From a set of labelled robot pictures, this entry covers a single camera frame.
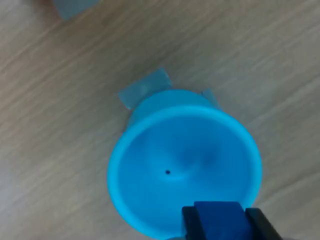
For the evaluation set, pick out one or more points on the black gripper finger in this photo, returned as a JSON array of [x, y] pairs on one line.
[[262, 225], [191, 225]]

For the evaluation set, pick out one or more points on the blue cube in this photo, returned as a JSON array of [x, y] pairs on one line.
[[222, 220]]

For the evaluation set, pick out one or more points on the blue plastic cup bin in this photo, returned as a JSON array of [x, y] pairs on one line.
[[185, 155]]

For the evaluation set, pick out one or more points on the blue tape cross marker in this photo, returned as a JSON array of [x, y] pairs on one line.
[[145, 88]]

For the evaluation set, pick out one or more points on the grey tape patch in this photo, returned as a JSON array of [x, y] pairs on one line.
[[72, 7]]

